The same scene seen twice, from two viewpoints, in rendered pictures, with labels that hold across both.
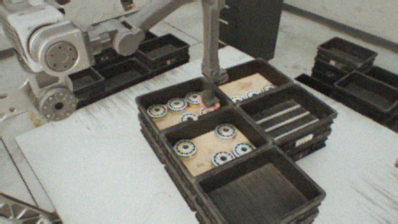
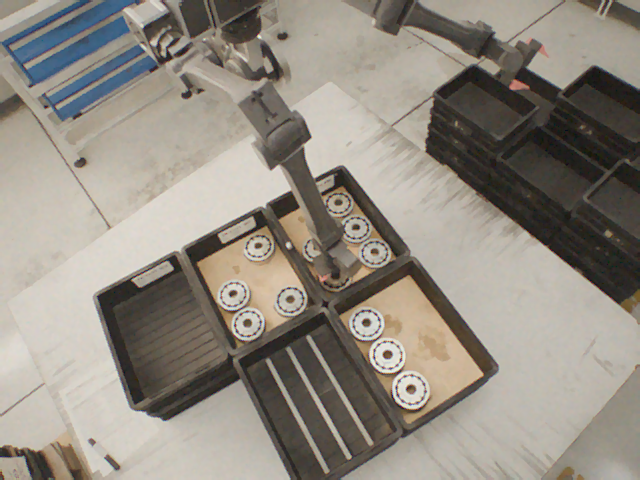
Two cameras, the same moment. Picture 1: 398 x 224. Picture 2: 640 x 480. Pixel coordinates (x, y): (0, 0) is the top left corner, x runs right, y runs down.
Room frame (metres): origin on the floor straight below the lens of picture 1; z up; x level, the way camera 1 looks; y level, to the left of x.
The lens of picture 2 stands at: (1.32, -0.65, 2.16)
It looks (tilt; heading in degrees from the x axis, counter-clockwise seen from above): 60 degrees down; 100
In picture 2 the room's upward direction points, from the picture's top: 10 degrees counter-clockwise
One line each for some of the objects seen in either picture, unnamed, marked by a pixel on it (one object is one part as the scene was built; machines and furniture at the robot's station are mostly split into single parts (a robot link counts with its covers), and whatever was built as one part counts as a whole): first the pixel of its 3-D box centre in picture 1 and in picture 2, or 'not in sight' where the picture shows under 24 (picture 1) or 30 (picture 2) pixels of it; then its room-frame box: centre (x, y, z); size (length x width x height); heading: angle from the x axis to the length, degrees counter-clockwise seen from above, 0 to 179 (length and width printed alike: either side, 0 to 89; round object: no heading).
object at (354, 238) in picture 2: (177, 104); (356, 228); (1.32, 0.12, 0.86); 0.10 x 0.10 x 0.01
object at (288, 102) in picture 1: (283, 118); (316, 398); (1.20, -0.41, 0.87); 0.40 x 0.30 x 0.11; 120
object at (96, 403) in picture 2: not in sight; (105, 413); (0.51, -0.44, 0.70); 0.33 x 0.23 x 0.01; 131
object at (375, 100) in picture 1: (359, 113); not in sight; (1.85, -1.19, 0.37); 0.40 x 0.30 x 0.45; 41
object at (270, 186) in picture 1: (257, 197); (164, 331); (0.74, -0.22, 0.87); 0.40 x 0.30 x 0.11; 120
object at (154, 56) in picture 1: (163, 68); (619, 235); (2.46, 0.33, 0.37); 0.40 x 0.30 x 0.45; 131
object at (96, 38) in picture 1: (92, 39); (170, 43); (0.88, 0.32, 1.45); 0.09 x 0.08 x 0.12; 41
